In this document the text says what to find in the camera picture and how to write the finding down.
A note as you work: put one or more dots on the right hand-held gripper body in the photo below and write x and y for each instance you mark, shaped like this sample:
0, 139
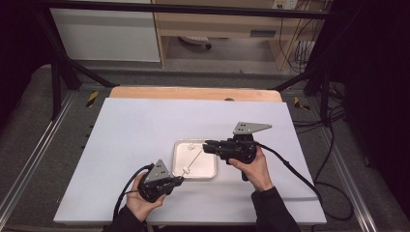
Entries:
240, 150

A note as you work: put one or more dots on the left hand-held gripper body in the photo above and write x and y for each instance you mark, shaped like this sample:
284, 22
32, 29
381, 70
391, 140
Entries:
154, 188

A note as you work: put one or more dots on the small white marshmallow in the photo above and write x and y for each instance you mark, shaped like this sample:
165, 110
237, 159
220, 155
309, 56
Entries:
185, 169

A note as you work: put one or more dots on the square white tray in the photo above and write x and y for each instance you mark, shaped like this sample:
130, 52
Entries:
203, 167

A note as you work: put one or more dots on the thin wooden skewer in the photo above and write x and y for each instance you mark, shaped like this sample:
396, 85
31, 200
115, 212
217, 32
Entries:
194, 160

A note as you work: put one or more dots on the person's left hand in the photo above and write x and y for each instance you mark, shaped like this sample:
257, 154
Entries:
140, 206

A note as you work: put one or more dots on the person's right hand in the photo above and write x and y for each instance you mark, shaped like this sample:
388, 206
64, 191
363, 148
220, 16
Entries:
257, 174

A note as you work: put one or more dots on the white board sheet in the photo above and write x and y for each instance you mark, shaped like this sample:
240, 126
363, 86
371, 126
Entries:
129, 129

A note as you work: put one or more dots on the office chair base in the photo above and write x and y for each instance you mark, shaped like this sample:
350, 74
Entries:
195, 41

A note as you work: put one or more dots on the light wooden desk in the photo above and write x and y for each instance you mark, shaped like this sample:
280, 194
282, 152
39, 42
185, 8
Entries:
219, 25

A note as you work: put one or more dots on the white cabinet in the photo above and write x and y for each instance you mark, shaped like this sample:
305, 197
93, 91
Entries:
106, 35

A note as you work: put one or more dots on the white power strip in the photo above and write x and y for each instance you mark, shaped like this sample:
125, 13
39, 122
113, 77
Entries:
285, 4

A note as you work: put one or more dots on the black curtain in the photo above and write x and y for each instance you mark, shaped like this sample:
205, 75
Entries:
377, 80
19, 48

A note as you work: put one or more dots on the black metal frame strut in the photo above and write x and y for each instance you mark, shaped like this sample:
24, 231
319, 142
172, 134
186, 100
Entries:
324, 93
56, 83

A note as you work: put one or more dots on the aluminium rail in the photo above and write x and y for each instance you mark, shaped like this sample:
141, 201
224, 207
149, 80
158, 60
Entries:
351, 180
32, 154

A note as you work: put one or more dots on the black metal frame bar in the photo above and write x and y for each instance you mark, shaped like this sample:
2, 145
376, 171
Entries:
193, 9

